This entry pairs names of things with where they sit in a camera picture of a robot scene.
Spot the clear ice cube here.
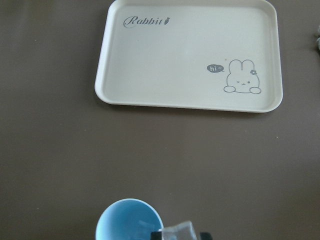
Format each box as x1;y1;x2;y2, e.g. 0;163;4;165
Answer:
161;220;197;240

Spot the light blue cup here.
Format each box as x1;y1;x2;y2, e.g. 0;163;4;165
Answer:
95;198;164;240

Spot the cream rabbit tray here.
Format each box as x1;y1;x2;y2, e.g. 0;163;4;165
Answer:
94;0;283;113

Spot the grey folded cloth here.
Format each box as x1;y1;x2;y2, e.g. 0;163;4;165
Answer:
315;25;320;51

